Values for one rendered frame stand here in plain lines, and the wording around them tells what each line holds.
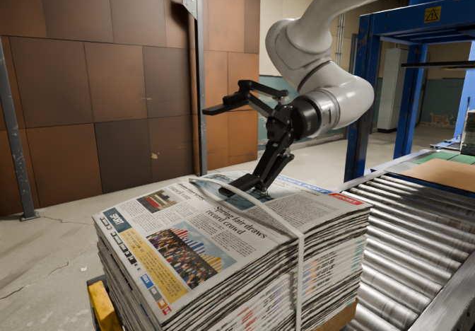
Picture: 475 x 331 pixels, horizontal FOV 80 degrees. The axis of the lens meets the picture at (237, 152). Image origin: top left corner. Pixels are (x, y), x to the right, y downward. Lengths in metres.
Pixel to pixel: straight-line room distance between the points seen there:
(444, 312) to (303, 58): 0.58
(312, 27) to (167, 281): 0.52
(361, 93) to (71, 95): 2.93
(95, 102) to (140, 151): 0.72
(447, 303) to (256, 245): 0.50
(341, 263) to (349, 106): 0.30
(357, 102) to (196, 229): 0.41
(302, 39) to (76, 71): 2.83
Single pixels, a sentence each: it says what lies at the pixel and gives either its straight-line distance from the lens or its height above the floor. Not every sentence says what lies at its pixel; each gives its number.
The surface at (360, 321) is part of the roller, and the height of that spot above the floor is 0.79.
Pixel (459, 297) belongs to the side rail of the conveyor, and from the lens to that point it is 0.81.
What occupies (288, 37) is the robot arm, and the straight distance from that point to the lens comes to 0.65.
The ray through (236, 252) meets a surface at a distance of 0.36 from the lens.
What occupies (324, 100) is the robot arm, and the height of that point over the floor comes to 1.20.
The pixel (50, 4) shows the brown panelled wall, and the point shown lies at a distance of 3.33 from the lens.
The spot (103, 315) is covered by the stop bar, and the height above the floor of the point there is 0.82.
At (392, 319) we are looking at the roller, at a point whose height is 0.78.
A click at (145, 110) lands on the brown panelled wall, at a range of 3.46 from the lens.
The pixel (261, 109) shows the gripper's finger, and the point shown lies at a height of 1.19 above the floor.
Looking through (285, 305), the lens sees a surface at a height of 0.94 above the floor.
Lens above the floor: 1.24
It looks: 14 degrees down
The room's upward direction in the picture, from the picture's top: straight up
